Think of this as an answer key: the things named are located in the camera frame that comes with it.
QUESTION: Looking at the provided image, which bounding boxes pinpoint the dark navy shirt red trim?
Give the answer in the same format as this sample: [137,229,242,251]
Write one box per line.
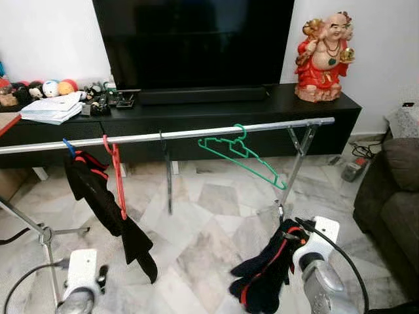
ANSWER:
[229,219,308,314]

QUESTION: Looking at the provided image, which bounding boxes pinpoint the red plastic hanger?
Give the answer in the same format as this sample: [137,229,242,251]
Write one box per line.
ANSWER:
[101,134,128,221]

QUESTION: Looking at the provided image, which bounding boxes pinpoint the black plastic hanger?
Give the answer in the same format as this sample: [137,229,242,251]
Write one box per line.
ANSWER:
[159,131,174,216]

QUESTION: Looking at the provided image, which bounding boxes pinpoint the green plastic hanger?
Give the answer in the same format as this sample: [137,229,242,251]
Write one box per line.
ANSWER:
[198,124,288,191]

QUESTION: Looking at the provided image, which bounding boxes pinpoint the blue plastic hanger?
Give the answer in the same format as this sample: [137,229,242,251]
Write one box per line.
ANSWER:
[62,138,76,158]

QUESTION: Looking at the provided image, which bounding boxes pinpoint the black shirt with red collar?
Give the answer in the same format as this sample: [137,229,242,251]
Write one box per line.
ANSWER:
[64,149,158,284]

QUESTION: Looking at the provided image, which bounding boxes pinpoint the grey floor power strip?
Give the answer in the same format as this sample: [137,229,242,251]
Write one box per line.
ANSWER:
[342,157,367,183]

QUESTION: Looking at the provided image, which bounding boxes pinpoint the dark brown fabric sofa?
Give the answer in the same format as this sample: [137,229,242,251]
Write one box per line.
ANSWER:
[354,136,419,303]

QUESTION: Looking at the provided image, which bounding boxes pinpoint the silver metal clothes rack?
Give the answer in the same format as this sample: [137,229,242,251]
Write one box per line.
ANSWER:
[0,117,335,305]

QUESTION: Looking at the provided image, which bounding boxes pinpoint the black TV console cabinet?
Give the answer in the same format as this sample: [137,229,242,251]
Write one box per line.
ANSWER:
[0,83,362,169]

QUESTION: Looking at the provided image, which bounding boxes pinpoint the white lace cloth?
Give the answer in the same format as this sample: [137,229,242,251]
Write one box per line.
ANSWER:
[386,107,419,139]

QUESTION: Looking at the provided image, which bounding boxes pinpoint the black soundbar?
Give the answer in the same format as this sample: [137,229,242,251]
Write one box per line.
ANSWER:
[137,85,268,105]

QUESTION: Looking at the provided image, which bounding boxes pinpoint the laughing Buddha statue red robe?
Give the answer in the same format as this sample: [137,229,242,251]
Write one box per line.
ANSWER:
[294,12,356,103]

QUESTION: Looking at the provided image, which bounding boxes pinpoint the stack of white papers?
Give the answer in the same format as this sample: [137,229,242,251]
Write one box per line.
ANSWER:
[20,92,84,125]

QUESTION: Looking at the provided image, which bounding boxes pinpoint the marble pattern red-edged folding table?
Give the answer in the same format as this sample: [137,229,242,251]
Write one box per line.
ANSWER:
[0,111,22,139]

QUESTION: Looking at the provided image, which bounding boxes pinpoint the orange yellow plush ball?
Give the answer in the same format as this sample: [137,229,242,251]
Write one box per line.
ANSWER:
[58,78,78,96]

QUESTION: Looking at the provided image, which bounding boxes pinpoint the black mouse plush ball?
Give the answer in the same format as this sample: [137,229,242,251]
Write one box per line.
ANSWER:
[27,82,45,101]

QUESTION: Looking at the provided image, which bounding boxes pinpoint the black flat screen television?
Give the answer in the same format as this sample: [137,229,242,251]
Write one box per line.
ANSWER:
[92,0,295,91]

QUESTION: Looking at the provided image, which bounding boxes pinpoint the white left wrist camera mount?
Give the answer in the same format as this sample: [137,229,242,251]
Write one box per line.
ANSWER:
[67,249,100,295]

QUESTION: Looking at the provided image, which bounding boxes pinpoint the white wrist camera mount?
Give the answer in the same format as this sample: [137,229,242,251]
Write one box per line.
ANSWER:
[67,249,100,295]
[293,217,341,272]

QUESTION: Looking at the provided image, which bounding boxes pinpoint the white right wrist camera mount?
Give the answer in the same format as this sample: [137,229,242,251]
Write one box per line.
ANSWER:
[293,217,341,272]

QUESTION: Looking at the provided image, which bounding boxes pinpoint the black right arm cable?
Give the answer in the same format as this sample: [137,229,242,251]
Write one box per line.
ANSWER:
[296,218,371,314]

